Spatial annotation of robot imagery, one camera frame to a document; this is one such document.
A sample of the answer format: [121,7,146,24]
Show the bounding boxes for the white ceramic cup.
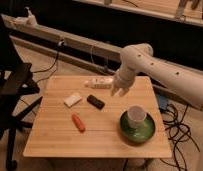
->
[127,106,146,128]

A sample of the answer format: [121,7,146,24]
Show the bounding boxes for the wooden table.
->
[23,76,172,158]

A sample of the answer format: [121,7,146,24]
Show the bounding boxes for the green ceramic plate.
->
[120,112,156,143]

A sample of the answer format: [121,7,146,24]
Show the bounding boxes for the black eraser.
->
[87,95,105,109]

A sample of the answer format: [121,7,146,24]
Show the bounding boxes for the white spray bottle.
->
[26,7,38,27]

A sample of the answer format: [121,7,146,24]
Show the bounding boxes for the black office chair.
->
[0,14,42,171]

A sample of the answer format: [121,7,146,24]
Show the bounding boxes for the orange carrot toy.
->
[72,114,85,133]

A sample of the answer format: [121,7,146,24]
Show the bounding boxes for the black floor cables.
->
[159,99,203,171]

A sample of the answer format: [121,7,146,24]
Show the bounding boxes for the grey metal rail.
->
[0,13,203,113]

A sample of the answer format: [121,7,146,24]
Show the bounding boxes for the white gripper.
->
[111,69,134,97]

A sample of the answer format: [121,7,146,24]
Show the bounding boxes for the white sponge block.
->
[64,93,82,107]

